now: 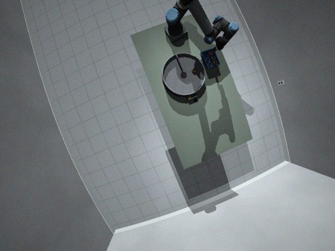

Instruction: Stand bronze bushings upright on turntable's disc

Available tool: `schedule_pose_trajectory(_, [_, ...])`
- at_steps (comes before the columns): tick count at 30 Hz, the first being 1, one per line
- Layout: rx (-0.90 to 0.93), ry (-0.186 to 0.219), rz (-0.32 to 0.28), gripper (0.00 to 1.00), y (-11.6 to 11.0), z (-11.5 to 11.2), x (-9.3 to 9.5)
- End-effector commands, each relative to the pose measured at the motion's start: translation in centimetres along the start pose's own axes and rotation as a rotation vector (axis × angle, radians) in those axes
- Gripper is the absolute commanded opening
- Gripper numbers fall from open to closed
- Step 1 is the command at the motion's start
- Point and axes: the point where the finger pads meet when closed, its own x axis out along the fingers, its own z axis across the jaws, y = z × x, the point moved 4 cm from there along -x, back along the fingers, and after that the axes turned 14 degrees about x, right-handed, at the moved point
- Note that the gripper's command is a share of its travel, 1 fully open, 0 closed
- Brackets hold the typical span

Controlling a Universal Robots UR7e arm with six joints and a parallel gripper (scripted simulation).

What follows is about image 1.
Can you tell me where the blue crate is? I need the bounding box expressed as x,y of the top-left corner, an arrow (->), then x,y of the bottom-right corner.
200,48 -> 220,70

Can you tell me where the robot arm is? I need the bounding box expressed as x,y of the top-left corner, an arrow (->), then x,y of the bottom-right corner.
165,0 -> 239,44

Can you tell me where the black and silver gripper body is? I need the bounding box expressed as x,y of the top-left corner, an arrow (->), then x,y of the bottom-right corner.
215,34 -> 230,50

